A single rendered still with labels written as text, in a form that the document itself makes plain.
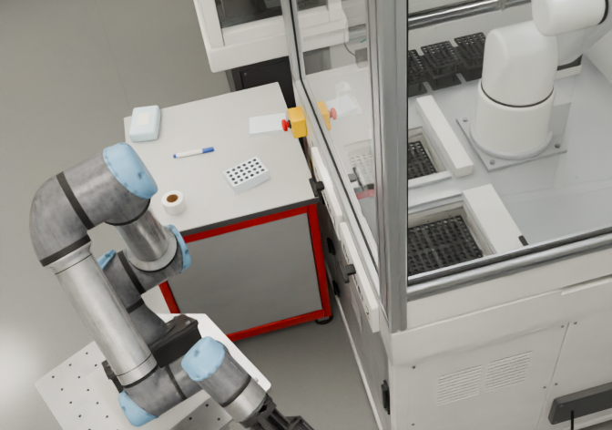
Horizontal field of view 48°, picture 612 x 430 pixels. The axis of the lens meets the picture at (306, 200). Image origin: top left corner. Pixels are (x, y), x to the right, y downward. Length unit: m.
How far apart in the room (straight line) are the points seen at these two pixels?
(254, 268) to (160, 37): 2.39
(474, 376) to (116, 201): 1.10
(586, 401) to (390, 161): 1.32
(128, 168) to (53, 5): 3.93
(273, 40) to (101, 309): 1.53
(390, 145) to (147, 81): 3.06
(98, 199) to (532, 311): 1.04
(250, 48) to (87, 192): 1.44
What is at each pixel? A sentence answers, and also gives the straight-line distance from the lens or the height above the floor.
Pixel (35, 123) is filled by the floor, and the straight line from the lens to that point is 4.11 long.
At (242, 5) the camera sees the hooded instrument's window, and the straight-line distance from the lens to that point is 2.54.
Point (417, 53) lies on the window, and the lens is 1.10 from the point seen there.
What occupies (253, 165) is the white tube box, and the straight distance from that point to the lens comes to 2.24.
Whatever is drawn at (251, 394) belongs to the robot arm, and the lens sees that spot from 1.28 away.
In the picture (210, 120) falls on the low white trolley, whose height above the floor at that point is 0.76.
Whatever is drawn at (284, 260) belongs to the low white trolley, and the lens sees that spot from 2.37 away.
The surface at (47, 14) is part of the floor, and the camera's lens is 5.08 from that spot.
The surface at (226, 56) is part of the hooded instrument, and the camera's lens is 2.62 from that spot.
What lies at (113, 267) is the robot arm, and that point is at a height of 1.09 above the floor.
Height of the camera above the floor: 2.31
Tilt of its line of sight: 46 degrees down
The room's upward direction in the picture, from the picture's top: 9 degrees counter-clockwise
